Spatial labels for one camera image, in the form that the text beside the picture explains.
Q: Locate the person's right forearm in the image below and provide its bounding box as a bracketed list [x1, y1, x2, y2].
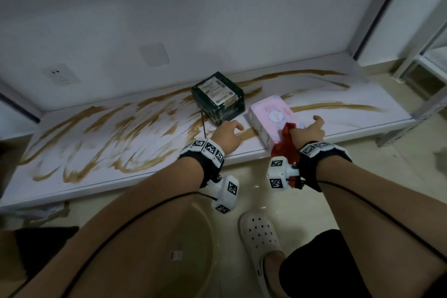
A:
[316, 156, 447, 298]

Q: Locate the white clog shoe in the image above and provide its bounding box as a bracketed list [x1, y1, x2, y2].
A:
[238, 210, 285, 298]

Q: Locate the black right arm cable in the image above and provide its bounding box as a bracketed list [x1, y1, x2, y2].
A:
[316, 179, 447, 264]

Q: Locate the white wall socket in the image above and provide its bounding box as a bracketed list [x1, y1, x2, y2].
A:
[41, 63, 81, 88]

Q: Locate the white metal shelf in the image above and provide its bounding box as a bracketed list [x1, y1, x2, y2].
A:
[0, 0, 447, 212]

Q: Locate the blank white wall plate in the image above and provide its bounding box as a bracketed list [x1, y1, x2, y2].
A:
[139, 42, 171, 68]

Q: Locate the yellow plastic basin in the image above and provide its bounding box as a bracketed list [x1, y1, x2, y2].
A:
[150, 200, 218, 298]

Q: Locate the red cleaning cloth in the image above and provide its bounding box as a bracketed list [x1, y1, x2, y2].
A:
[271, 122, 305, 190]

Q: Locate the pink box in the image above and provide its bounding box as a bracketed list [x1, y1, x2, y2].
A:
[248, 95, 305, 150]

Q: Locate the person's right hand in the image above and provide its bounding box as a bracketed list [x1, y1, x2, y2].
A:
[290, 115, 325, 151]

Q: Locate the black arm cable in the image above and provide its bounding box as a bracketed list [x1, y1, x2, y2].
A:
[61, 191, 219, 298]
[316, 179, 447, 264]

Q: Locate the black right wristband with markers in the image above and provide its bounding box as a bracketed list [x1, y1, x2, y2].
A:
[298, 140, 352, 193]

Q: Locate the dark green labelled box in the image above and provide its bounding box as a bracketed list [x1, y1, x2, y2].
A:
[191, 71, 245, 127]

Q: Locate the black left wristband with markers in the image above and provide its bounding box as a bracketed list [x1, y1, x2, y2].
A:
[178, 138, 226, 189]

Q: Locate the person's left hand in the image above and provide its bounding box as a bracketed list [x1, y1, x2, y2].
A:
[209, 119, 245, 155]

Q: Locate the person's left forearm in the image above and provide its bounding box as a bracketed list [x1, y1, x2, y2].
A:
[15, 158, 205, 298]

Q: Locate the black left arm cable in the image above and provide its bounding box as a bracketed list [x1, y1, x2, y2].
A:
[61, 191, 219, 298]

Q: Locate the black wristband with markers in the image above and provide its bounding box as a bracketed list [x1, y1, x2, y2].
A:
[298, 140, 352, 193]
[178, 138, 226, 189]

